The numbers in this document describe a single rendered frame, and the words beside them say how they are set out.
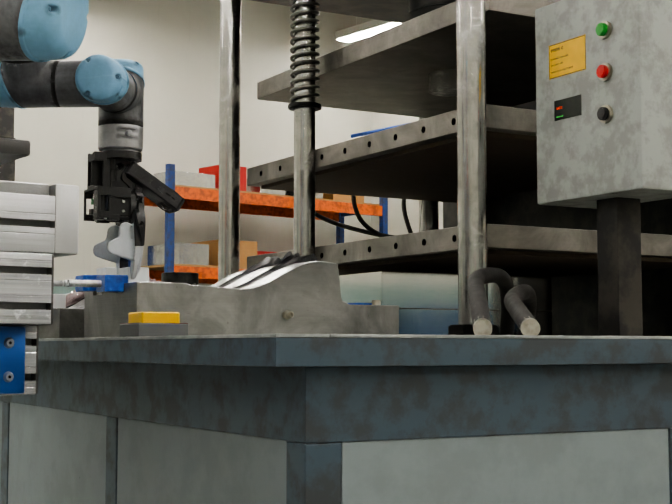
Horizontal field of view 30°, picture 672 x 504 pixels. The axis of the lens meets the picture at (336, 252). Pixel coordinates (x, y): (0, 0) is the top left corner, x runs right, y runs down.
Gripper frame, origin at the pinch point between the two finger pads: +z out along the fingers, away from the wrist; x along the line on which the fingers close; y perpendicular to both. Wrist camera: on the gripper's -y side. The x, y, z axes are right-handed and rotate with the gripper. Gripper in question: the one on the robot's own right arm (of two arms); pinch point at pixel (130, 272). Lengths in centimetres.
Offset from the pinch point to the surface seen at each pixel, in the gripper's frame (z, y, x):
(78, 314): 6.5, 1.7, -21.9
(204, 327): 9.2, -9.8, 8.3
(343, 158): -34, -79, -65
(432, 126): -36, -79, -26
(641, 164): -21, -85, 32
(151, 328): 9.7, 6.0, 24.8
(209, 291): 3.2, -10.7, 8.3
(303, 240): -14, -75, -79
